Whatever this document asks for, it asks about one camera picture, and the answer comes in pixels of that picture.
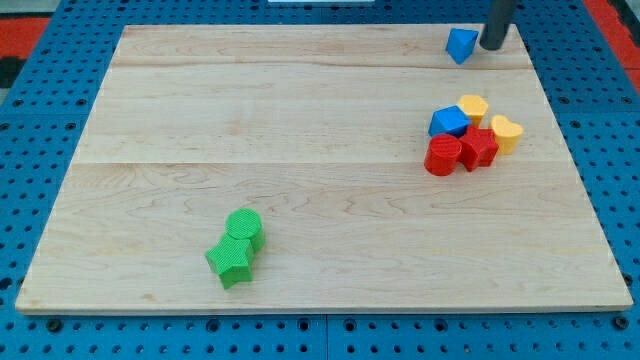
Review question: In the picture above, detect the green cylinder block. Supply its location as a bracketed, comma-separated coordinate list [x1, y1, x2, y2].
[225, 208, 265, 252]

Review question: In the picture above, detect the red cylinder block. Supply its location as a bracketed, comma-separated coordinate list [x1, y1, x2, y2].
[424, 134, 462, 176]

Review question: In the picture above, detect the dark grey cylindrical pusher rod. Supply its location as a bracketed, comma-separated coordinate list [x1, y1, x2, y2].
[479, 0, 518, 51]

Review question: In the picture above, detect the green star block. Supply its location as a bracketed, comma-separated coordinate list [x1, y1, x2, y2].
[205, 234, 254, 289]

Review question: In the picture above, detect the blue cube block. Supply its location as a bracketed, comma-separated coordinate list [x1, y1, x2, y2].
[428, 106, 471, 138]

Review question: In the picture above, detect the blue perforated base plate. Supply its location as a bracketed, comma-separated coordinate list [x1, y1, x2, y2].
[1, 1, 639, 359]

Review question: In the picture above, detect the yellow heart block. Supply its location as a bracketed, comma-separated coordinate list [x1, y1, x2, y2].
[490, 114, 524, 155]

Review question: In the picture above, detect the red star block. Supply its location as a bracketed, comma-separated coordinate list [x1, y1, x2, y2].
[459, 125, 499, 172]

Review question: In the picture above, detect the blue triangle block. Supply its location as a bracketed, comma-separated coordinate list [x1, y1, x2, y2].
[445, 28, 479, 65]

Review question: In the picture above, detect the light wooden board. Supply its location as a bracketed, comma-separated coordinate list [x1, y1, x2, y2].
[15, 24, 633, 315]

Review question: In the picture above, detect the yellow pentagon block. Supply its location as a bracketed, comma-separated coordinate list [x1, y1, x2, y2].
[456, 94, 489, 127]

